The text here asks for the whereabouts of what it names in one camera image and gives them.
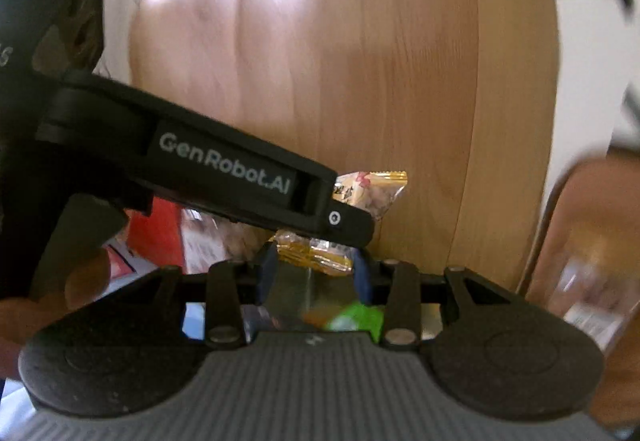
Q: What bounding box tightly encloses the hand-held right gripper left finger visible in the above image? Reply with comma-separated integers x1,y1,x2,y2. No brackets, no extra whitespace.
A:
107,243,278,349

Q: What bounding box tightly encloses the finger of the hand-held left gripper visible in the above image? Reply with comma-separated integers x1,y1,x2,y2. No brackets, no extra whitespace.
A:
280,160,376,248

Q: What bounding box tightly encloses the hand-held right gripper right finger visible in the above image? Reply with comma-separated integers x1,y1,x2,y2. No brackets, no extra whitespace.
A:
352,248,521,349

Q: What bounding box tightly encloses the green snack packet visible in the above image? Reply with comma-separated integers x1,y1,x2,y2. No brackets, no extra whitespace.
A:
325,303,385,343

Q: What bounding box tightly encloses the person's left hand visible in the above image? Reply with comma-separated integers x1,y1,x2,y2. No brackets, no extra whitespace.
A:
0,251,115,379

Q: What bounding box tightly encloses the large clear nut jar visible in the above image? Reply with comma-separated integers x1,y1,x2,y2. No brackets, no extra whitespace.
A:
182,206,273,268

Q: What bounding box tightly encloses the red gold gift bag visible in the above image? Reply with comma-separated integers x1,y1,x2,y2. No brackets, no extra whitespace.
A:
127,198,187,272

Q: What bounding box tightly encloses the wooden headboard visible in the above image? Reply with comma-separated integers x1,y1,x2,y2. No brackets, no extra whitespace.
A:
127,0,561,294

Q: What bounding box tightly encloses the small clear nut jar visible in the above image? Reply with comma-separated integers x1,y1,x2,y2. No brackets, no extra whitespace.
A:
547,241,626,354

